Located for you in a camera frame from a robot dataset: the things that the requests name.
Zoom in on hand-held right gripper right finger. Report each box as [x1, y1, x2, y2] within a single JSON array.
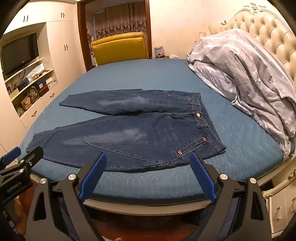
[[188, 152, 272, 241]]

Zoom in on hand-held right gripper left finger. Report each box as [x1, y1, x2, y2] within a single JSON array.
[[25, 152, 108, 241]]

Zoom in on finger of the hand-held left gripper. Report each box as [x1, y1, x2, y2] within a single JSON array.
[[0, 146, 44, 183], [0, 147, 22, 172]]

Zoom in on blue denim pants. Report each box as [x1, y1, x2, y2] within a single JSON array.
[[26, 90, 226, 172]]

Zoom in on brown paper bag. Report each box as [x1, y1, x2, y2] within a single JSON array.
[[20, 97, 31, 111]]

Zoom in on green plastic bag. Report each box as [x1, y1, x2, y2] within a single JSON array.
[[27, 86, 40, 104]]

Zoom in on cream nightstand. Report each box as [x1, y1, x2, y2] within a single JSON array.
[[261, 183, 296, 239]]

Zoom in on white flat box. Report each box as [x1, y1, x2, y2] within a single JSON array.
[[23, 64, 45, 80]]

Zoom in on white built-in wardrobe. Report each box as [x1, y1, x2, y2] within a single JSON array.
[[0, 0, 90, 158]]

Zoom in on black flat television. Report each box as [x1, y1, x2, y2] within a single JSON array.
[[2, 32, 39, 76]]

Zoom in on bed with blue quilted cover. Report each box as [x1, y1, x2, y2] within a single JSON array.
[[17, 58, 296, 217]]

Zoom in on grey star-print duvet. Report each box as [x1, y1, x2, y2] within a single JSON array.
[[187, 28, 296, 160]]

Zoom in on yellow headboard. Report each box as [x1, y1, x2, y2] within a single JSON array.
[[91, 32, 149, 66]]

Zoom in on small framed picture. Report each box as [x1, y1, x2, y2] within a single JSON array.
[[154, 46, 166, 59]]

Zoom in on patterned brown curtain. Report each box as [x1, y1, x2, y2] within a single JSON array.
[[94, 5, 147, 40]]

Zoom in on cream tufted headboard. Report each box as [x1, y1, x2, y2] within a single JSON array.
[[208, 2, 296, 86]]

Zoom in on dark wooden door frame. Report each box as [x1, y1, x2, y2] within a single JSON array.
[[77, 0, 152, 72]]

